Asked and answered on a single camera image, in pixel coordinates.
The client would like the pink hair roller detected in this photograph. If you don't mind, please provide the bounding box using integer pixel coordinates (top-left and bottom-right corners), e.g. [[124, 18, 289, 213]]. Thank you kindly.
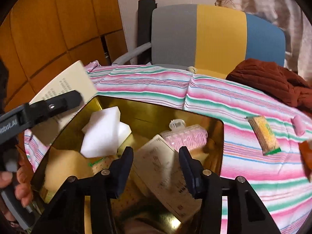
[[160, 119, 208, 151], [291, 115, 306, 136]]

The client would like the cream box gold print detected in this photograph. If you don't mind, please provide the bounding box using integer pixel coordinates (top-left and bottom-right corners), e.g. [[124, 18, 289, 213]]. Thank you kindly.
[[133, 135, 201, 223]]

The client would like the white foam sponge block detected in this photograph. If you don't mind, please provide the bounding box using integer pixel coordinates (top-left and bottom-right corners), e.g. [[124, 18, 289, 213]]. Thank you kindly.
[[82, 122, 132, 146]]

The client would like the person's left hand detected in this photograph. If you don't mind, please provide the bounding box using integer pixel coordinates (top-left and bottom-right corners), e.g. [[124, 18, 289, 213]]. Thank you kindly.
[[1, 155, 33, 208]]

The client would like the cream tall medicine box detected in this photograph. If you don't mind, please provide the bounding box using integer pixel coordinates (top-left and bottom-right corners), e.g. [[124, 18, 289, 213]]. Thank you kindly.
[[30, 60, 96, 146]]

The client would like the yellow cracker packet green end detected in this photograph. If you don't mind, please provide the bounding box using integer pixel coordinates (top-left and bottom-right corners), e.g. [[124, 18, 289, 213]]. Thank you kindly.
[[246, 116, 281, 155]]

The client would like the striped pink green tablecloth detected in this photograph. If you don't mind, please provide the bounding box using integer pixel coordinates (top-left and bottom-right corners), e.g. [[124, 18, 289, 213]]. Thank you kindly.
[[23, 60, 312, 234]]

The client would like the wooden wardrobe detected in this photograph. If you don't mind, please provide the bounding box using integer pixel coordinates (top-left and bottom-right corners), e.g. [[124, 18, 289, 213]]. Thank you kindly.
[[1, 0, 127, 111]]

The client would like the gold metal tin tray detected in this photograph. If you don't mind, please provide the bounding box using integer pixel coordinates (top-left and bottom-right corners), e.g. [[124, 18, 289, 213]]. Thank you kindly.
[[31, 96, 224, 233]]

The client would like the orange white snack bag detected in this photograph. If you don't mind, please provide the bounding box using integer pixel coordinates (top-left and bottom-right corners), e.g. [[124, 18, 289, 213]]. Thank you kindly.
[[299, 139, 312, 183]]

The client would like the dark red quilted jacket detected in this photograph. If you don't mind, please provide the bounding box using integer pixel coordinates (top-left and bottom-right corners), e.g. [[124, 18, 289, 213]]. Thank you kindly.
[[226, 59, 312, 116]]

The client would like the grey yellow blue chair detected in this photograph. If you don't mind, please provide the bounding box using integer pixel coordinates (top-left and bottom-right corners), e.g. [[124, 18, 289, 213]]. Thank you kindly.
[[113, 4, 286, 78]]

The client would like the floral white curtain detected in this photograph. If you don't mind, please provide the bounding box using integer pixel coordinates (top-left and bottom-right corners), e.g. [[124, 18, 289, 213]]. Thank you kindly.
[[216, 0, 311, 83]]

